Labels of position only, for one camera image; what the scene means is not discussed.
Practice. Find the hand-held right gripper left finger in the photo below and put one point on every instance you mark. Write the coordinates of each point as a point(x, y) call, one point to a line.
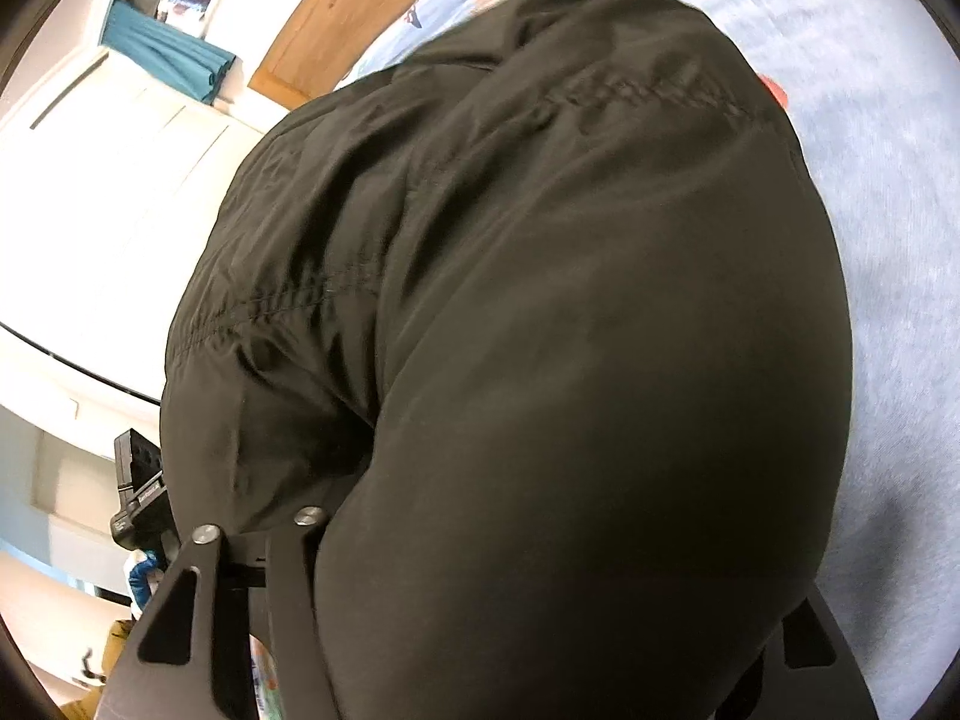
point(289, 577)

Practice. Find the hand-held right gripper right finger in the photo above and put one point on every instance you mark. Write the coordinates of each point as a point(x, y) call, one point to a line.
point(840, 690)

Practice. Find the black garment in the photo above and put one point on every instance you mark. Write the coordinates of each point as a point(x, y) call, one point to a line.
point(562, 352)

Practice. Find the cardboard box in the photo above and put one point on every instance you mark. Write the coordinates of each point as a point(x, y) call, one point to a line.
point(112, 645)

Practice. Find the teal curtain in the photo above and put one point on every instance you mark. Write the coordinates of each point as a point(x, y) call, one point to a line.
point(165, 52)

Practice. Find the wooden headboard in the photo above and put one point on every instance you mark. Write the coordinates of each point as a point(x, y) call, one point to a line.
point(330, 30)

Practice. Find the blue printed blanket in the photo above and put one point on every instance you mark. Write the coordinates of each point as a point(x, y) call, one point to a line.
point(885, 202)

